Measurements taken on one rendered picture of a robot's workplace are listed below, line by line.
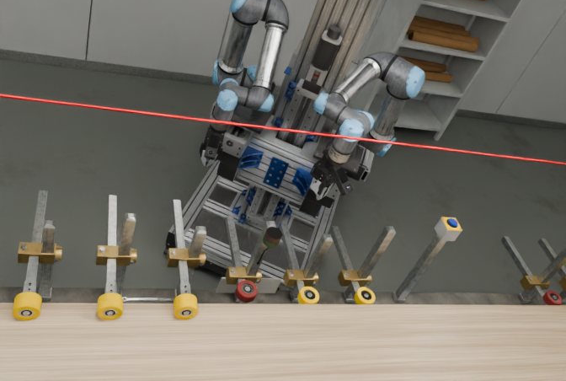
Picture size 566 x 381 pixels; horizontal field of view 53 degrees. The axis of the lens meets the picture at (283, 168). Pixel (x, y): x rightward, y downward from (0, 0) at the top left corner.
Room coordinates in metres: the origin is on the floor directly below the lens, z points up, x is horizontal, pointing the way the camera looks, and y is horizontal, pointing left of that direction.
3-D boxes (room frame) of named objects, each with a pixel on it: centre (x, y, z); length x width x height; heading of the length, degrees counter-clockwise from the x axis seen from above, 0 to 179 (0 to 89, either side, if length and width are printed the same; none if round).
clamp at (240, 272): (1.48, -0.02, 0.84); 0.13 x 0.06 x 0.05; 116
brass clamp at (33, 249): (1.15, 0.65, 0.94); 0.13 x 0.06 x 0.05; 116
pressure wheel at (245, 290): (1.38, -0.05, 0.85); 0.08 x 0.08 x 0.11
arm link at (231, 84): (1.90, 0.30, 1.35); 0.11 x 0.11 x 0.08; 12
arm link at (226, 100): (1.80, 0.30, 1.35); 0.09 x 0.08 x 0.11; 12
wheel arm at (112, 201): (1.29, 0.46, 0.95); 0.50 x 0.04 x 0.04; 26
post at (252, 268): (1.50, -0.04, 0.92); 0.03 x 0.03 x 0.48; 26
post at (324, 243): (1.61, -0.26, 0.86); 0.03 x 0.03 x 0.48; 26
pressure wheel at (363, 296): (1.59, -0.51, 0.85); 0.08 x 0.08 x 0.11
